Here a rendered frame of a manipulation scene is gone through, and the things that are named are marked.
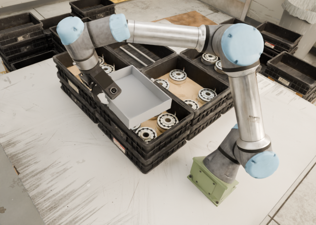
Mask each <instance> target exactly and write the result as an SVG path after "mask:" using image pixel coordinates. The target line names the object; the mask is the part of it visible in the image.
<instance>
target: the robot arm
mask: <svg viewBox="0 0 316 225"><path fill-rule="evenodd" d="M56 30H57V33H58V35H59V37H60V39H61V42H62V44H63V45H64V46H65V48H66V49H67V51H68V53H69V55H70V56H71V58H72V59H73V61H74V62H73V65H76V67H77V68H78V69H79V71H80V72H81V73H79V74H78V75H79V77H80V79H81V80H82V82H83V84H84V85H86V86H87V87H88V88H89V89H91V91H90V92H91V95H92V97H93V98H94V99H95V100H97V101H99V102H101V103H103V104H109V101H107V98H106V97H105V94H106V95H107V96H108V97H109V98H110V99H111V100H113V99H115V98H116V97H117V96H119V95H120V94H121V92H122V90H121V88H120V87H119V86H118V85H117V84H116V83H115V82H114V80H113V79H112V78H111V76H109V75H108V74H107V73H106V72H105V70H104V69H103V68H102V67H101V66H100V61H99V58H98V55H97V53H96V51H95V48H98V47H102V46H105V45H109V44H112V43H116V42H131V43H140V44H150V45H159V46H169V47H179V48H192V49H196V50H197V51H198V52H202V53H208V54H211V55H214V56H217V57H219V58H220V61H221V67H222V71H223V72H224V73H226V74H227V75H228V77H229V83H230V88H231V93H232V99H233V104H234V109H235V114H236V119H237V124H235V125H234V127H232V128H231V131H230V132H229V133H228V134H227V136H226V137H225V138H224V140H223V141H222V142H221V144H220V145H219V146H218V148H217V149H216V150H214V151H213V152H212V153H210V154H209V155H207V156H206V157H205V158H204V159H203V164H204V165H205V166H206V168H207V169H208V170H209V171H210V172H211V173H212V174H214V175H215V176H216V177H217V178H219V179H220V180H222V181H223V182H225V183H228V184H232V183H233V182H234V180H235V179H236V176H237V172H238V169H239V167H240V165H242V167H243V168H244V169H245V171H246V173H248V174H249V175H250V176H251V177H253V178H256V179H263V178H267V177H269V176H271V175H272V174H273V173H274V172H275V171H276V170H277V168H278V166H279V157H278V156H277V154H276V153H275V152H273V150H272V145H271V139H270V136H269V135H267V134H265V130H264V124H263V117H262V111H261V102H260V96H259V89H258V83H257V77H256V69H257V67H258V66H259V65H260V60H259V58H260V55H261V53H262V52H263V48H264V42H263V38H262V35H261V33H260V32H259V31H258V30H257V29H256V28H254V27H253V26H250V25H247V24H220V25H204V24H203V25H201V26H200V27H194V26H185V25H176V24H164V23H155V22H145V21H136V20H126V18H125V15H124V14H122V13H121V14H116V15H115V14H113V15H111V16H108V17H104V18H101V19H97V20H94V21H90V22H85V23H83V22H82V21H81V19H80V18H78V17H72V16H70V17H67V18H65V19H63V20H62V21H60V22H59V24H58V25H57V29H56ZM81 75H82V76H81ZM102 91H103V92H102Z"/></svg>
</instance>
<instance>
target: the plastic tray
mask: <svg viewBox="0 0 316 225"><path fill-rule="evenodd" d="M108 75H109V76H111V78H112V79H113V80H114V82H115V83H116V84H117V85H118V86H119V87H120V88H121V90H122V92H121V94H120V95H119V96H117V97H116V98H115V99H113V100H111V99H110V98H109V97H108V96H107V95H106V94H105V97H106V98H107V101H109V104H107V105H108V106H109V108H110V109H111V110H112V111H113V112H114V113H115V114H116V115H117V116H118V118H119V119H120V120H121V121H122V122H123V123H124V124H125V125H126V126H127V128H128V129H131V128H133V127H135V126H137V125H139V124H141V123H143V122H145V121H146V120H148V119H150V118H152V117H154V116H156V115H158V114H160V113H162V112H164V111H166V110H168V109H170V108H171V102H172V98H170V97H169V96H168V95H167V94H166V93H165V92H163V91H162V90H161V89H160V88H159V87H158V86H156V85H155V84H154V83H153V82H152V81H150V80H149V79H148V78H147V77H146V76H145V75H143V74H142V73H141V72H140V71H139V70H138V69H136V68H135V67H134V66H133V65H131V66H128V67H125V68H122V69H120V70H117V71H114V72H111V73H109V74H108ZM102 92H103V91H102Z"/></svg>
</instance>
